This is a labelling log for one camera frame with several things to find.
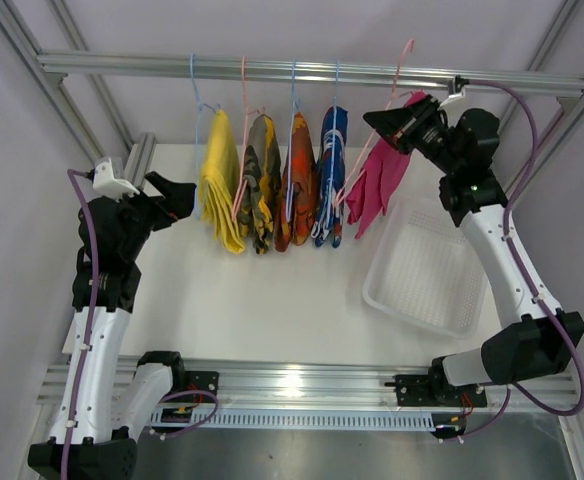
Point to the pink trousers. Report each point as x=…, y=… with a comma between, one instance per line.
x=380, y=176

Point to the blue hanger with blue trousers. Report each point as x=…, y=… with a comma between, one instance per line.
x=336, y=110

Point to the white plastic basket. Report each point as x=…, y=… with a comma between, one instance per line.
x=425, y=273

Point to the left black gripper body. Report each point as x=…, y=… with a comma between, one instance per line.
x=138, y=217

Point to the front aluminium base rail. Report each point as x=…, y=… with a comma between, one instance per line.
x=272, y=385

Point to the green camouflage trousers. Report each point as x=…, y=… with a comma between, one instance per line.
x=262, y=179

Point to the orange camouflage trousers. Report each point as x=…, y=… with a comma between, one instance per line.
x=305, y=195

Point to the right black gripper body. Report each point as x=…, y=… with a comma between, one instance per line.
x=429, y=135

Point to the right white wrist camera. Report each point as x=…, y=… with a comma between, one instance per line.
x=456, y=93

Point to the white slotted cable duct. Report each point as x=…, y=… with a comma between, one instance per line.
x=384, y=420

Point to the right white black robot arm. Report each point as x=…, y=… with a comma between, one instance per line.
x=538, y=338

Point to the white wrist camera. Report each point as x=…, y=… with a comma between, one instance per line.
x=108, y=179
x=456, y=93

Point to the aluminium hanging rail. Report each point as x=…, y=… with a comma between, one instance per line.
x=234, y=68

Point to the yellow trousers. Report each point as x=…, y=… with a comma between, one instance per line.
x=218, y=183

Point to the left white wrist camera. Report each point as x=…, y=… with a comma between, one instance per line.
x=108, y=179

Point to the blue white patterned trousers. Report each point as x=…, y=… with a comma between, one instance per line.
x=333, y=175

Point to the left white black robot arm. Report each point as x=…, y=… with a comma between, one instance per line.
x=94, y=435

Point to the light blue hanger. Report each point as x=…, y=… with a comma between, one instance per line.
x=198, y=154

